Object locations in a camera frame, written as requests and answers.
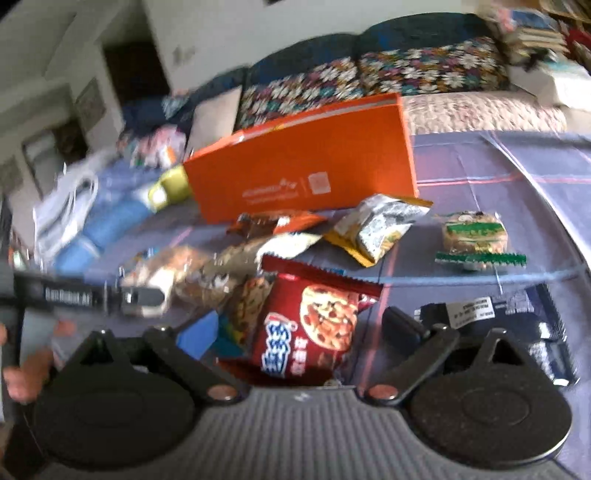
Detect brown cookie bag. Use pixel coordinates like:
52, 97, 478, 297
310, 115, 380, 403
119, 232, 325, 315

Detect red chocolate cookie packet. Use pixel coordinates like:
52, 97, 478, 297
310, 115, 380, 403
249, 255, 383, 386

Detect green cookie packet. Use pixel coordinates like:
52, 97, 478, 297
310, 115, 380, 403
435, 211, 527, 271

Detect yellow silver snack bag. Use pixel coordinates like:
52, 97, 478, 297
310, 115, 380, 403
324, 194, 433, 268

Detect orange brown snack packet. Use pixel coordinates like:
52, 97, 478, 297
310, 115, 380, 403
226, 210, 328, 239

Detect orange cardboard box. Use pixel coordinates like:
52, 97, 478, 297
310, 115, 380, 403
183, 93, 419, 223

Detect person's left hand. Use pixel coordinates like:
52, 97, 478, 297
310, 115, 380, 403
2, 320, 77, 405

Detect white folded papers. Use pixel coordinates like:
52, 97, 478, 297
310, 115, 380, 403
33, 169, 99, 263

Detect dark blue snack packet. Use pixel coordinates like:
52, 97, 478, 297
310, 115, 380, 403
414, 283, 579, 387

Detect blue rolled mat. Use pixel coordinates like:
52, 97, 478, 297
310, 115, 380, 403
53, 196, 154, 276

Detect yellow green tape roll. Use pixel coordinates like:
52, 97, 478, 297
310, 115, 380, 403
148, 165, 192, 212

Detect blue plaid tablecloth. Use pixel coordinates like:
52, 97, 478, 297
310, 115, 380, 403
45, 130, 591, 480

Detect beige pillow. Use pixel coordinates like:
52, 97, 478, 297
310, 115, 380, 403
185, 86, 242, 154

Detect beige quilted sofa cover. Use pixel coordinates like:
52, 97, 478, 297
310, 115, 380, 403
403, 91, 567, 135

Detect floral cushion left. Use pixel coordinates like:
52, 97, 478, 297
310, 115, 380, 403
236, 57, 363, 130

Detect floral cushion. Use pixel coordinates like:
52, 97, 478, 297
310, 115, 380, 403
359, 36, 509, 96
236, 57, 363, 130

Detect floral cushion right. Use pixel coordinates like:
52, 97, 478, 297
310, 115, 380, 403
359, 36, 509, 96

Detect dark blue sofa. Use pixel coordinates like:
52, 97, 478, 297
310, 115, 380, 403
189, 13, 494, 105

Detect stack of books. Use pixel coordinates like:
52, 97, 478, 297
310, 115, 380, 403
487, 4, 568, 65

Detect small framed wall picture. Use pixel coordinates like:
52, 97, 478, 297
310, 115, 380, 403
74, 78, 106, 133

